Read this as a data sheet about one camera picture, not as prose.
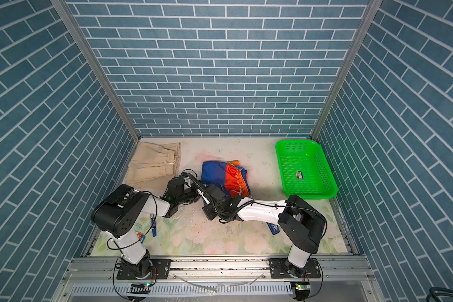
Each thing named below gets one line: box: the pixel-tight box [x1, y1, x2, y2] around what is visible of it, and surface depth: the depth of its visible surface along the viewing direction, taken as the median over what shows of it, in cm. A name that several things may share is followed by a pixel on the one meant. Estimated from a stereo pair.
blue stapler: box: [266, 222, 280, 235], surface depth 84 cm
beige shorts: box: [123, 140, 182, 190], surface depth 104 cm
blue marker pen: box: [150, 217, 157, 238], surface depth 85 cm
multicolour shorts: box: [200, 160, 252, 206], surface depth 98 cm
